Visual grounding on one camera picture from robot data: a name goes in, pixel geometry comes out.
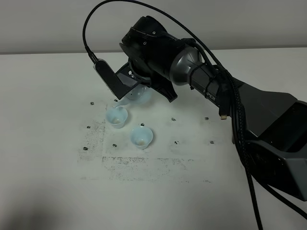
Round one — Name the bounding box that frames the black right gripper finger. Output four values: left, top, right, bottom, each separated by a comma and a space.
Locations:
153, 80, 177, 103

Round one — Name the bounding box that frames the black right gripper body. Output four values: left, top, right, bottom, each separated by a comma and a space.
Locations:
120, 16, 182, 86

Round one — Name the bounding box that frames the light blue porcelain teapot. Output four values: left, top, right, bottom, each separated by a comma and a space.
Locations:
114, 85, 152, 107

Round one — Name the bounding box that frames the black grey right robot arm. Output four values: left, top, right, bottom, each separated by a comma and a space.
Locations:
120, 16, 307, 201

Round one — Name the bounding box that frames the light blue teacup near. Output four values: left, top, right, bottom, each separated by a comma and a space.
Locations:
130, 126, 154, 150

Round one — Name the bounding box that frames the light blue teacup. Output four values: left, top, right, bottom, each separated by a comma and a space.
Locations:
130, 126, 154, 150
106, 106, 128, 129

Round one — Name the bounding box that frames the light blue teacup far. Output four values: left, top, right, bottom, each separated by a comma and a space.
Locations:
106, 106, 128, 129

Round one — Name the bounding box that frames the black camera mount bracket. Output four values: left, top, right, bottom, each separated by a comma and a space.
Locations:
105, 62, 140, 100

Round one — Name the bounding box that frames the grey wrist depth camera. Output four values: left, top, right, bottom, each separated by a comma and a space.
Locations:
94, 59, 118, 96

